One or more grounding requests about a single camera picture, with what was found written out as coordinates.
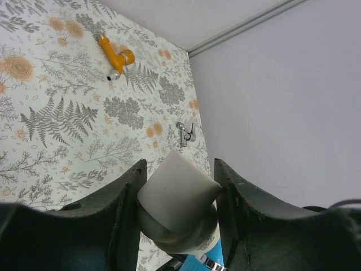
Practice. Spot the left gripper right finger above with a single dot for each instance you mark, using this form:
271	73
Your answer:
261	232

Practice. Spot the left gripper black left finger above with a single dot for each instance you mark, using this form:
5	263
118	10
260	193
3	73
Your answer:
97	232

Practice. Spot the blue plastic faucet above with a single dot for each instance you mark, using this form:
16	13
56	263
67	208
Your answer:
212	260

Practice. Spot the white plastic elbow fitting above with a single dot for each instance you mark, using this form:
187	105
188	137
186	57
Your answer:
177	208

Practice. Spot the small chrome faucet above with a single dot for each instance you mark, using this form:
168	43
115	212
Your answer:
186	135

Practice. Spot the floral patterned mat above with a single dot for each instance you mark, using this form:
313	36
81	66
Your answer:
66	130

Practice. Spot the orange plastic faucet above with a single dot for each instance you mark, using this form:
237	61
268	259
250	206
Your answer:
116	60

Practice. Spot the right aluminium frame post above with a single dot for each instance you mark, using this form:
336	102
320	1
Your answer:
245	25

